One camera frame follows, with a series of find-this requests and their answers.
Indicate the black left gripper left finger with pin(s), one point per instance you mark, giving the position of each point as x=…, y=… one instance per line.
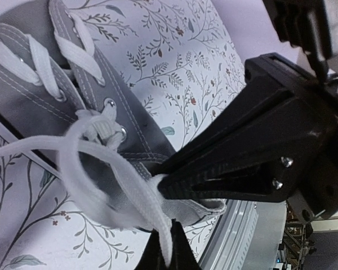
x=152, y=258

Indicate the aluminium front rail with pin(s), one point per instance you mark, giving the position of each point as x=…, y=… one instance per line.
x=261, y=235

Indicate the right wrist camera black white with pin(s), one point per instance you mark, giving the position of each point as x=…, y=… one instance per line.
x=312, y=26

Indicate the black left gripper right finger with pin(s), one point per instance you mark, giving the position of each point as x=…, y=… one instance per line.
x=182, y=255

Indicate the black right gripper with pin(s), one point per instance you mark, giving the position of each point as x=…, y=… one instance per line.
x=281, y=131

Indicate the floral patterned table mat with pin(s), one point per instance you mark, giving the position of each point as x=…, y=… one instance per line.
x=179, y=61

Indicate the grey sneaker with red sole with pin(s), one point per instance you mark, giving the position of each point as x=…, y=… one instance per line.
x=64, y=107

